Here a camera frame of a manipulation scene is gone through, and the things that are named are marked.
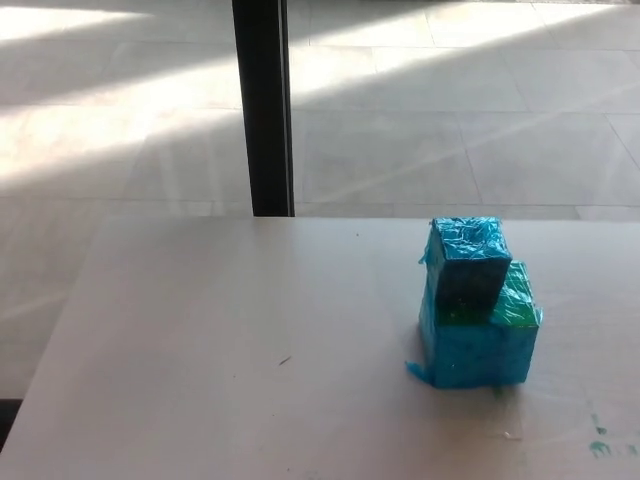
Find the big blue green taped cube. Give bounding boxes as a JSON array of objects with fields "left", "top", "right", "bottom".
[{"left": 404, "top": 260, "right": 545, "bottom": 389}]

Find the small blue taped cube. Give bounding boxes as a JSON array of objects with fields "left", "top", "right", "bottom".
[{"left": 415, "top": 216, "right": 513, "bottom": 323}]

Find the black vertical window frame post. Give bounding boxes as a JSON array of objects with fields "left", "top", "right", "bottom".
[{"left": 231, "top": 0, "right": 296, "bottom": 218}]

